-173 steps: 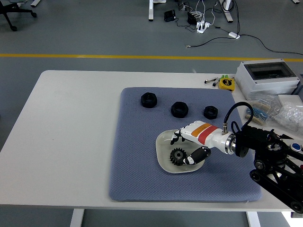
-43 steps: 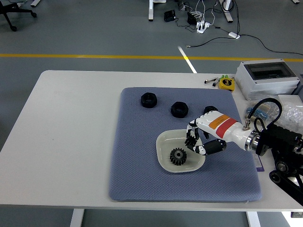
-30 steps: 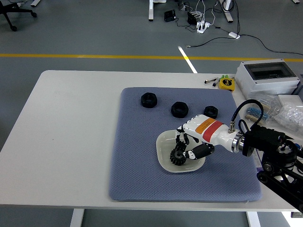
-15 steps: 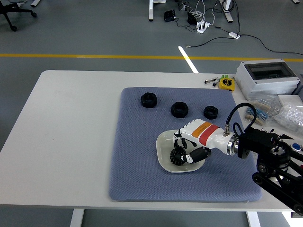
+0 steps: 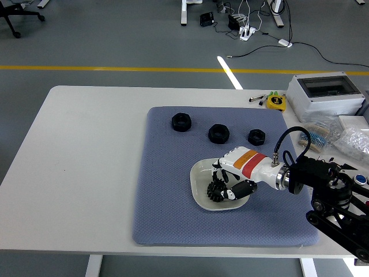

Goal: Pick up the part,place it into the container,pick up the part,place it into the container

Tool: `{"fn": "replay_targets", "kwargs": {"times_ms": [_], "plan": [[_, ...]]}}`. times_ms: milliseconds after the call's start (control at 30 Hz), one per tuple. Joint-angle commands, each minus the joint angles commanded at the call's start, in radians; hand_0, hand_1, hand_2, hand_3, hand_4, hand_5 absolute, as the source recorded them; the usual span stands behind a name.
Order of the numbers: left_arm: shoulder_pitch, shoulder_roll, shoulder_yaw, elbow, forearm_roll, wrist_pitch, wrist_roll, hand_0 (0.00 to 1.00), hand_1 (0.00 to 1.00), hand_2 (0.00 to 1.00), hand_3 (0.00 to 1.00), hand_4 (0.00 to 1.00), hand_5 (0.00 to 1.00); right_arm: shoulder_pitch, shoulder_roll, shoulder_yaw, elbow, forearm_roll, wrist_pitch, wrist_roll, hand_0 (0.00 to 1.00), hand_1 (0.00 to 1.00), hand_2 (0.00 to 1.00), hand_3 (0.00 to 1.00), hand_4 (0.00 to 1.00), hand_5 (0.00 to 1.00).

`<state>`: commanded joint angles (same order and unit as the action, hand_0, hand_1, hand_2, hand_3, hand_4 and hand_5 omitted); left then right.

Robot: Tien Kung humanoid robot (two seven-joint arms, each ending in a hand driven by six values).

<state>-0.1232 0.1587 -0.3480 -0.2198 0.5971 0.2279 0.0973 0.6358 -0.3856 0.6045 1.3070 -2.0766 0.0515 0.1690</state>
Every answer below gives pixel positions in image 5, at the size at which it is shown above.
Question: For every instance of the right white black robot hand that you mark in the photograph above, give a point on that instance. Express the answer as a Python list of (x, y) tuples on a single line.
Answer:
[(250, 164)]

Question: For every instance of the large black gear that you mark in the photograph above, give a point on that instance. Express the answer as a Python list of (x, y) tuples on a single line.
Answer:
[(212, 196)]

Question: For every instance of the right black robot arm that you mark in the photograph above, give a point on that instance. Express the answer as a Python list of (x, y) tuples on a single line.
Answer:
[(311, 173)]

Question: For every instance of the small black hex nut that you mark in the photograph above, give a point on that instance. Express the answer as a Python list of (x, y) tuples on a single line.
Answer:
[(256, 137)]

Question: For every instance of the large black hex nut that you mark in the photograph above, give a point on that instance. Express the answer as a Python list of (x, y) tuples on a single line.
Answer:
[(180, 122), (218, 133)]

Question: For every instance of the grey box blue button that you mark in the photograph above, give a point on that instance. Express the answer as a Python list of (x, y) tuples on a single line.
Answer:
[(360, 179)]

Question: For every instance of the white square plate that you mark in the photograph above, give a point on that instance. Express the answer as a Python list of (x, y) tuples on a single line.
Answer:
[(201, 176)]

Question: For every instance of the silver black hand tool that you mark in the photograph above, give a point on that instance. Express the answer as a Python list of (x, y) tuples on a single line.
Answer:
[(256, 98)]

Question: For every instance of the yellow tape measure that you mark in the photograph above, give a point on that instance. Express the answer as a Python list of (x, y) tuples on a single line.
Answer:
[(276, 102)]

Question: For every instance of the bag of blue resistors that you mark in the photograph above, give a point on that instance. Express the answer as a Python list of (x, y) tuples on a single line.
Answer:
[(318, 138)]

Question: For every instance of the green markers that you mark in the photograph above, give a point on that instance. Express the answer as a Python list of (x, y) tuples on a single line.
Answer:
[(273, 93)]

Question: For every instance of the blue-grey textured mat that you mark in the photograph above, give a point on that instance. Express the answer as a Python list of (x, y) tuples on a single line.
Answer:
[(173, 202)]

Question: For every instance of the clear plastic parts bag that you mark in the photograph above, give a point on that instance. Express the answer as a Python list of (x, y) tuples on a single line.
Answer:
[(354, 141)]

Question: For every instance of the white table leg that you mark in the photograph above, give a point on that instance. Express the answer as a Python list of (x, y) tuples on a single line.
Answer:
[(93, 266), (308, 267)]

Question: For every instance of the white power adapter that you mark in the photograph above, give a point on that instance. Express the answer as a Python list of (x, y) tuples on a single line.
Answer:
[(284, 42)]

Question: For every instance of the white power strip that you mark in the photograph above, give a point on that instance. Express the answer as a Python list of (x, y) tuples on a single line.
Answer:
[(247, 32)]

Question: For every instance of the white desk leg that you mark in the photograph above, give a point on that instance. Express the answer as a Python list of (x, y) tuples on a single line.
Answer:
[(184, 13), (276, 14)]

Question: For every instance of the black office chair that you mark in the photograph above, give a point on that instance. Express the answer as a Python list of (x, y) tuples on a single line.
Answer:
[(11, 17)]

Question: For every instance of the grey electrical enclosure box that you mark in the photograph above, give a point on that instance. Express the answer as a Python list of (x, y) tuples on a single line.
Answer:
[(325, 101)]

